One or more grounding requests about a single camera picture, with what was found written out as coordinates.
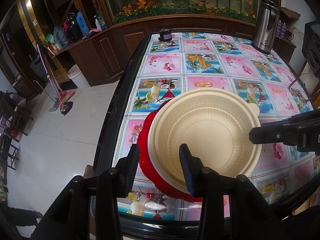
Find eyeglasses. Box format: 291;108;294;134
287;73;311;106

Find beige plastic bowl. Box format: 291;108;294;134
162;88;262;178

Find colourful fruit print tablecloth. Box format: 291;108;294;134
111;32;319;221

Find white foam bowl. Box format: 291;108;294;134
148;109;188;193

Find blue bottle on counter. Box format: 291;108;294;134
76;11;89;36

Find mop with red head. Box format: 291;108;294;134
36;43;75;115

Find small black box device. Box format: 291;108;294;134
158;28;172;42

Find purple spray cans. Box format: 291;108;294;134
276;20;287;38

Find stainless steel thermos jug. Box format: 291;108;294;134
251;0;279;55

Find white plastic bucket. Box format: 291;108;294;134
67;64;90;89

